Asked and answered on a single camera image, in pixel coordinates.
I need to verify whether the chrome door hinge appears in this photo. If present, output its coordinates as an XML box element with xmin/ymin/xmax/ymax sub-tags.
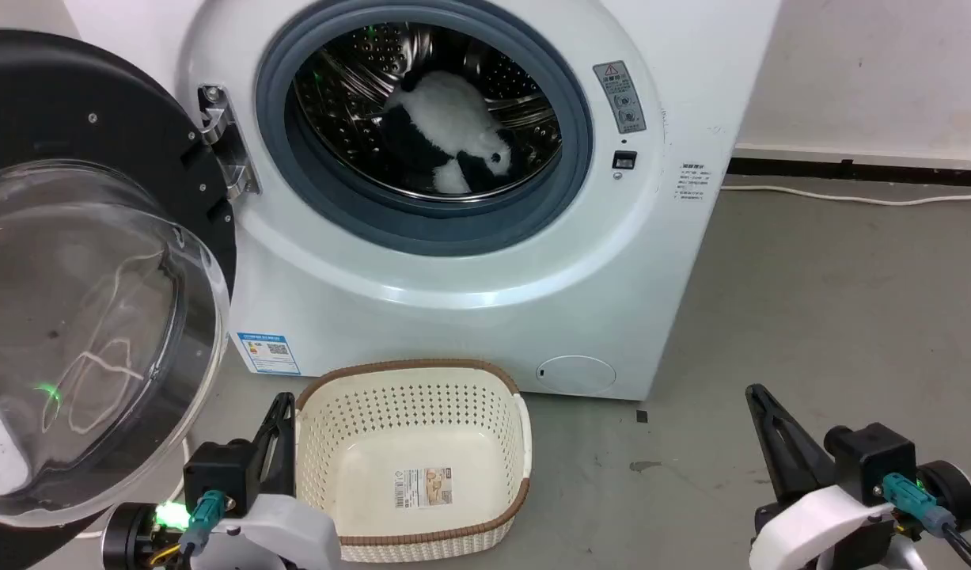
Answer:
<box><xmin>198</xmin><ymin>83</ymin><xmax>262</xmax><ymax>199</ymax></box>

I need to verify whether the black baseboard strip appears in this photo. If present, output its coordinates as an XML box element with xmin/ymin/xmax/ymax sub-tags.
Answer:
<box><xmin>726</xmin><ymin>157</ymin><xmax>971</xmax><ymax>188</ymax></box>

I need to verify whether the black and white panda plush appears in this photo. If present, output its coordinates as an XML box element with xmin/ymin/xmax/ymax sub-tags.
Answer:
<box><xmin>378</xmin><ymin>70</ymin><xmax>525</xmax><ymax>196</ymax></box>

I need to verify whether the white front-load washing machine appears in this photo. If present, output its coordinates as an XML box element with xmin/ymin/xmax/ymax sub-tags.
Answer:
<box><xmin>173</xmin><ymin>0</ymin><xmax>783</xmax><ymax>402</ymax></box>

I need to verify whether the teal connector black cable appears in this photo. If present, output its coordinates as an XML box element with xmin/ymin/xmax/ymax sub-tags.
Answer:
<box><xmin>882</xmin><ymin>473</ymin><xmax>971</xmax><ymax>570</ymax></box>
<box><xmin>176</xmin><ymin>489</ymin><xmax>229</xmax><ymax>570</ymax></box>

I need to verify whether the white text sticker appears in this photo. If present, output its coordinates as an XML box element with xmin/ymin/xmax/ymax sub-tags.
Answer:
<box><xmin>675</xmin><ymin>162</ymin><xmax>715</xmax><ymax>203</ymax></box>

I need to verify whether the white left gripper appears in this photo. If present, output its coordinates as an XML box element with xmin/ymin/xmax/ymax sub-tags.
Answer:
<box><xmin>191</xmin><ymin>392</ymin><xmax>343</xmax><ymax>570</ymax></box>

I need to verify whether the right teal connector black cable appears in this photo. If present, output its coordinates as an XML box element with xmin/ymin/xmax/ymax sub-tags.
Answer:
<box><xmin>882</xmin><ymin>473</ymin><xmax>971</xmax><ymax>570</ymax></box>

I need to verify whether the perforated steel washer drum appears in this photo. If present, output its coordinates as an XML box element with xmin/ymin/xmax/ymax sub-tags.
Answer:
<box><xmin>294</xmin><ymin>22</ymin><xmax>563</xmax><ymax>203</ymax></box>

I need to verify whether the cream perforated laundry basket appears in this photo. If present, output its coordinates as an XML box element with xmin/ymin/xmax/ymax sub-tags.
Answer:
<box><xmin>294</xmin><ymin>359</ymin><xmax>532</xmax><ymax>564</ymax></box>

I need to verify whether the round white filter cover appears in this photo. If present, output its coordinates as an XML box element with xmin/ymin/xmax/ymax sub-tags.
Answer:
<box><xmin>535</xmin><ymin>355</ymin><xmax>617</xmax><ymax>394</ymax></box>

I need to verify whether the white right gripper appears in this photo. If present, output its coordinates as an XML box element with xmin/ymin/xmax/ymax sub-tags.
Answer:
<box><xmin>745</xmin><ymin>384</ymin><xmax>899</xmax><ymax>570</ymax></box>

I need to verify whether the paper product label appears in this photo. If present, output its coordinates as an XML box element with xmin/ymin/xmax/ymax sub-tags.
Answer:
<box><xmin>395</xmin><ymin>467</ymin><xmax>453</xmax><ymax>508</ymax></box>

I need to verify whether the grey warning sticker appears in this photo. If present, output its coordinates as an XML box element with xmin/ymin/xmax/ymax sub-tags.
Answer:
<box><xmin>594</xmin><ymin>61</ymin><xmax>647</xmax><ymax>134</ymax></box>

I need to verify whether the blue energy label sticker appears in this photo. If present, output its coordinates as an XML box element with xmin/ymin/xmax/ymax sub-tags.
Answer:
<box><xmin>237</xmin><ymin>332</ymin><xmax>302</xmax><ymax>376</ymax></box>

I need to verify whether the left teal connector black cable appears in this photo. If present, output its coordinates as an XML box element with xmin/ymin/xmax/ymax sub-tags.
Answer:
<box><xmin>176</xmin><ymin>489</ymin><xmax>229</xmax><ymax>570</ymax></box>

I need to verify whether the black round glass washer door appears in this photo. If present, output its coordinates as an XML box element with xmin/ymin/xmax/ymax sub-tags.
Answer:
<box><xmin>0</xmin><ymin>29</ymin><xmax>239</xmax><ymax>570</ymax></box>

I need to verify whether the white floor cable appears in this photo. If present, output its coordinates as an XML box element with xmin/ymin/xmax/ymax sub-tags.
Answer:
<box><xmin>720</xmin><ymin>184</ymin><xmax>971</xmax><ymax>207</ymax></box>

